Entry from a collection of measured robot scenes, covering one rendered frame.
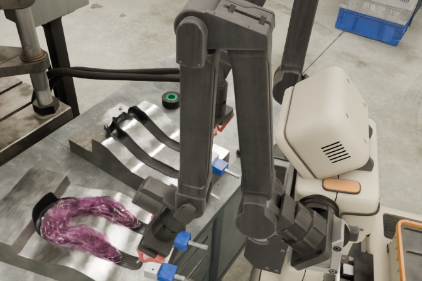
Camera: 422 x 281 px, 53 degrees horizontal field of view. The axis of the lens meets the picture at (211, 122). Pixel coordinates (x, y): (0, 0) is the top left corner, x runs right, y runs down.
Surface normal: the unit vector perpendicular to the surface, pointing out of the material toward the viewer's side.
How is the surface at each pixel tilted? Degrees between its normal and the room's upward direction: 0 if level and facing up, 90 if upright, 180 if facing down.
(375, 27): 91
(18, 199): 0
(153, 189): 21
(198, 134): 90
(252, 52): 89
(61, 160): 0
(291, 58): 75
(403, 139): 0
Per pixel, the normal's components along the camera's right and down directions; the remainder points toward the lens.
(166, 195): 0.47, -0.60
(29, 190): 0.04, -0.77
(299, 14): -0.25, 0.54
